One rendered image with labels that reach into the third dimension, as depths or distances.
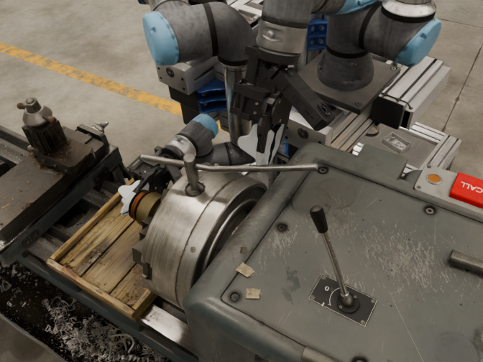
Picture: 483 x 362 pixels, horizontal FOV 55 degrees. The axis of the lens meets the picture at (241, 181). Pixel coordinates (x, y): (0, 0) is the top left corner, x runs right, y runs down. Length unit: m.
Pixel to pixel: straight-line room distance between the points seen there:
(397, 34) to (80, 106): 2.58
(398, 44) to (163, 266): 0.70
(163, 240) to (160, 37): 0.43
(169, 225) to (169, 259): 0.06
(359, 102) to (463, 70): 2.42
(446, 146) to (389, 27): 1.54
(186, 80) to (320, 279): 0.88
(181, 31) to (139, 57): 2.70
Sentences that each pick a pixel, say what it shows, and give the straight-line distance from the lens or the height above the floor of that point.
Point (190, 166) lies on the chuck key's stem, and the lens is 0.86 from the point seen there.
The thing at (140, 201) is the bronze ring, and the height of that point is 1.11.
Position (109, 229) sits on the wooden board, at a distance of 1.36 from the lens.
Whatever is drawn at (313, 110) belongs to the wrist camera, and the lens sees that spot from 0.75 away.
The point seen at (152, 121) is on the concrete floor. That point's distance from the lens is 3.10.
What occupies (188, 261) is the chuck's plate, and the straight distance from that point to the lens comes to 0.88.
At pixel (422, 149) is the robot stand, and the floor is 0.21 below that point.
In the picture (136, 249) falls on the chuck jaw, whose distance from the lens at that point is 0.99.
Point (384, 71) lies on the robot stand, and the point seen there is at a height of 1.16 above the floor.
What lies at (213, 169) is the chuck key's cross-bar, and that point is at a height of 1.31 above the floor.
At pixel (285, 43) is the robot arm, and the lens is 0.75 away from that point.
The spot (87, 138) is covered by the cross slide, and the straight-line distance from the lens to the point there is 1.53.
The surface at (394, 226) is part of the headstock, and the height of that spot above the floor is 1.26.
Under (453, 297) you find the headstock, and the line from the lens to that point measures 0.80.
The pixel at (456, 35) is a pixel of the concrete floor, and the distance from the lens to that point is 4.01.
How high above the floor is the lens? 1.91
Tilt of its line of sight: 47 degrees down
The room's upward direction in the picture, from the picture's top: 5 degrees counter-clockwise
